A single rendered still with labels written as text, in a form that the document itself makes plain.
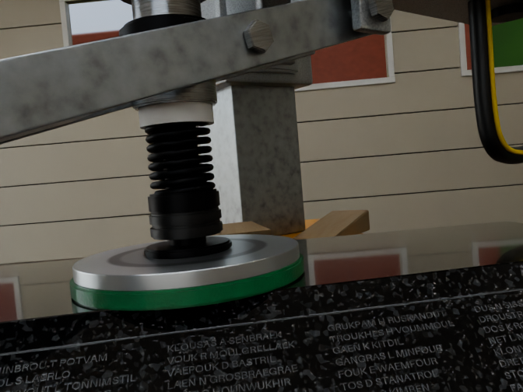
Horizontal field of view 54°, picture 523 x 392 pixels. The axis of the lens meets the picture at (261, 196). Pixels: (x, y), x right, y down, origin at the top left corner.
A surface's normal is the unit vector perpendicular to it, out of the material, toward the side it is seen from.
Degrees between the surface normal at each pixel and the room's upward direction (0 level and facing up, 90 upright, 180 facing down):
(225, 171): 90
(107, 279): 90
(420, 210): 90
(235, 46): 90
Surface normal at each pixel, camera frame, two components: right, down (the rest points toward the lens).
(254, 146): 0.56, 0.00
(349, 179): -0.04, 0.06
